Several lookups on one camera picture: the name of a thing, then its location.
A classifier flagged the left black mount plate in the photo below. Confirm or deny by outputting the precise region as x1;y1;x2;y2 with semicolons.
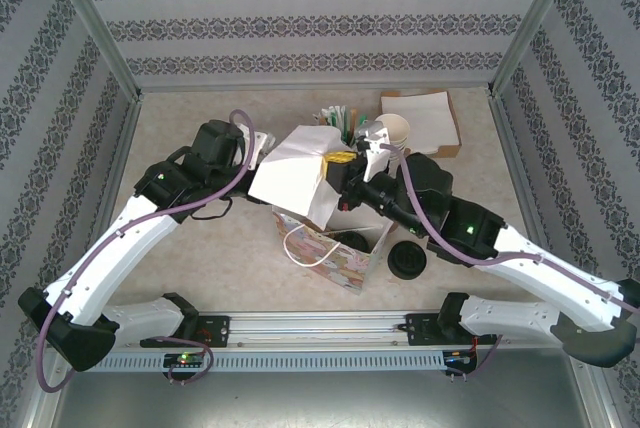
139;315;231;349

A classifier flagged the thin black wire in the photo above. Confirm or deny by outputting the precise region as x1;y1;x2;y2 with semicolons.
189;197;235;222

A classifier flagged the black cup lid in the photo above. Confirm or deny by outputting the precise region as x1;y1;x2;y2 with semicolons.
334;230;374;254

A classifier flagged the left aluminium side rail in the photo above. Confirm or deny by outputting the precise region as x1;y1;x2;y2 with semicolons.
67;92;146;314

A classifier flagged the black mount plate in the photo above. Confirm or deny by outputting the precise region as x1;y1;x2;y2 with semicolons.
139;315;231;349
405;312;499;347

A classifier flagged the patterned paper bag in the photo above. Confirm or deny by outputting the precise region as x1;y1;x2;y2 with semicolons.
272;205;395;297

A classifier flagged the left aluminium frame post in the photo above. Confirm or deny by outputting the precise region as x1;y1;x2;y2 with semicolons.
42;0;144;99

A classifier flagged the right aluminium side rail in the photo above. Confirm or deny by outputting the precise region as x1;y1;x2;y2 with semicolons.
487;92;571;309

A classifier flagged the left controller board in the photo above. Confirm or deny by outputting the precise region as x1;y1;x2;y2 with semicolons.
163;352;207;368

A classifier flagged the grey metal shelf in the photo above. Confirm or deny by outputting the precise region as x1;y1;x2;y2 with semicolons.
47;347;614;428

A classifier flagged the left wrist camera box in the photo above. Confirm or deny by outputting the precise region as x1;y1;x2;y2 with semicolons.
243;130;277;162

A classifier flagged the white paper napkin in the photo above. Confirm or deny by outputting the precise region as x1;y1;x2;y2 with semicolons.
248;123;351;229

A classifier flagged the right black mount plate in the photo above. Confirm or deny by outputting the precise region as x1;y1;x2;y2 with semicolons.
405;312;499;347

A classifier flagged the white napkin stack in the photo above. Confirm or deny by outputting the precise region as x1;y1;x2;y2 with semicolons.
380;91;459;147

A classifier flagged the stack of paper cups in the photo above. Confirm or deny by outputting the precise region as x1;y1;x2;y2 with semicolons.
373;113;412;159

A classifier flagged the controller board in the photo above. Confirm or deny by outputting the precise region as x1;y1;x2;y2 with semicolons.
444;350;477;367
163;352;207;368

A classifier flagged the stack of black lids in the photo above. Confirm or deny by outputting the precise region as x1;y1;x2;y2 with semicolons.
387;240;429;280

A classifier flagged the aluminium side rail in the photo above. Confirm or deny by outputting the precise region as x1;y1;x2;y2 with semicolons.
67;92;146;314
487;92;571;309

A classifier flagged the right aluminium frame post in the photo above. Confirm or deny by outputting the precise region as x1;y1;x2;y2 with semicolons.
487;0;584;95

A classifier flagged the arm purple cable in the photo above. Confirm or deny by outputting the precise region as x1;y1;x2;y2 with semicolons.
379;142;640;384
35;107;257;394

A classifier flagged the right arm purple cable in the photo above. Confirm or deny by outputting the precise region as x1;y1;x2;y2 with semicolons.
379;142;640;384

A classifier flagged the aluminium frame post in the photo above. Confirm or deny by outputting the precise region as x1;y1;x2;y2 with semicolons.
42;0;144;99
487;0;584;95

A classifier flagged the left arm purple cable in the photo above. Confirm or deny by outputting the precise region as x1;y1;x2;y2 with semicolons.
35;107;257;394

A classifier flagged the aluminium back rail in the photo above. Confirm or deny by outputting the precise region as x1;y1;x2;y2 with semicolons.
137;80;494;95

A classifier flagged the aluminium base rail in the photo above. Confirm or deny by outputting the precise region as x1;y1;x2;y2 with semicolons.
47;311;586;349

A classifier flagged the slotted grey cable duct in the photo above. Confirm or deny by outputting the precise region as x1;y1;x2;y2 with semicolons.
67;350;446;373

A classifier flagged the brown cardboard napkin tray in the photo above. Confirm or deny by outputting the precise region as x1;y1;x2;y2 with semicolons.
379;90;464;159

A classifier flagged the right controller board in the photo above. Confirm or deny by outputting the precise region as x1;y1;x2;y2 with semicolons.
444;350;477;367

